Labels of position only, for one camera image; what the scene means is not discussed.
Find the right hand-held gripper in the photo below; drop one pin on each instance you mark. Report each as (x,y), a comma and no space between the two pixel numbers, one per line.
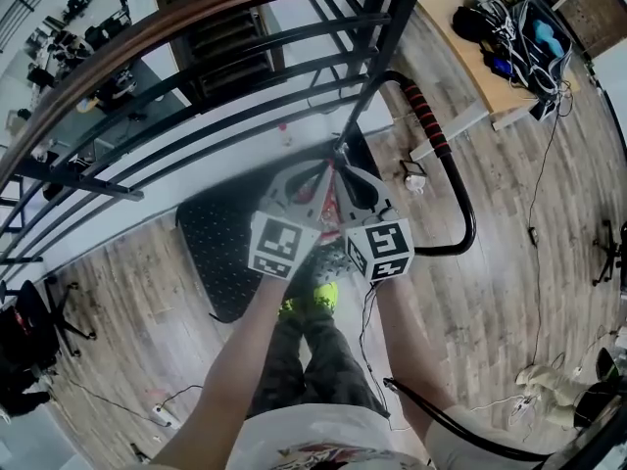
(382,248)

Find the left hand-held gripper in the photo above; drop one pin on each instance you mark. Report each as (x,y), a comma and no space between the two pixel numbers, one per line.
(281,243)

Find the black platform trolley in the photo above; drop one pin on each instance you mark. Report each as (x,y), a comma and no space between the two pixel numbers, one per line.
(220,243)

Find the person's left forearm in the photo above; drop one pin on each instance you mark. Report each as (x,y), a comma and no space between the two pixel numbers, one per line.
(235,360)

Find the person's right forearm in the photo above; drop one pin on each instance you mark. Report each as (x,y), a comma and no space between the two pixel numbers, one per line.
(411,341)

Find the white mug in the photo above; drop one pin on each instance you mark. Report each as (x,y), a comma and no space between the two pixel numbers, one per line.
(415,184)

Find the small red-capped bottle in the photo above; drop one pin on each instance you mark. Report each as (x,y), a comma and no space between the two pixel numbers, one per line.
(285,137)

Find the person's right neon shoe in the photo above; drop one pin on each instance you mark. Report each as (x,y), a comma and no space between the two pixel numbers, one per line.
(325,296)

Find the person's neon shoe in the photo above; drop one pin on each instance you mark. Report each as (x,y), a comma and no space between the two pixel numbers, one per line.
(286,307)
(325,296)

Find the person's left neon shoe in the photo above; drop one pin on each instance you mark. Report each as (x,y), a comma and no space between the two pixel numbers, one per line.
(286,307)

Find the wooden table with white legs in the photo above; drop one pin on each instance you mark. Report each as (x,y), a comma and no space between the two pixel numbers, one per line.
(485,88)

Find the camouflage trousers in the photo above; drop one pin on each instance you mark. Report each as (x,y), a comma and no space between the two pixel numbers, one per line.
(323,365)

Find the dark wooden staircase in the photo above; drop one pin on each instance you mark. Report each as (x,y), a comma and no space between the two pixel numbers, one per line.
(230,37)

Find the black power adapter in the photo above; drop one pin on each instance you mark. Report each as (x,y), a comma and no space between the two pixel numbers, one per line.
(533,235)

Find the black railing with wooden handrail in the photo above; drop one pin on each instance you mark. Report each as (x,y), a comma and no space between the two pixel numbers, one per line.
(397,22)

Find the small blue object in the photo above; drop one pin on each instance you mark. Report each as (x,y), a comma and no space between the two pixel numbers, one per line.
(502,66)

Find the black bag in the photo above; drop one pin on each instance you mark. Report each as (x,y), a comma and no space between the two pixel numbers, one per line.
(467,22)

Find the grey storage box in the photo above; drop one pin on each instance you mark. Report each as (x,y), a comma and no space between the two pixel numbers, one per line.
(536,61)

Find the teal foam object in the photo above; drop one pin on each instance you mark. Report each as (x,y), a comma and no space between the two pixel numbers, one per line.
(547,34)

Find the black office chair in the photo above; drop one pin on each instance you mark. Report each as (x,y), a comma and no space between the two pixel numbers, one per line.
(610,250)
(29,321)

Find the beige cloth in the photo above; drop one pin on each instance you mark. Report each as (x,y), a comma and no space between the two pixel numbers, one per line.
(548,385)

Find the white power strip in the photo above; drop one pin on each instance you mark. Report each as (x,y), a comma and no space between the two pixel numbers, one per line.
(521,409)
(161,415)

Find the black case with green trim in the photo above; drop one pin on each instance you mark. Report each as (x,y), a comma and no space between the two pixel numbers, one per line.
(607,365)

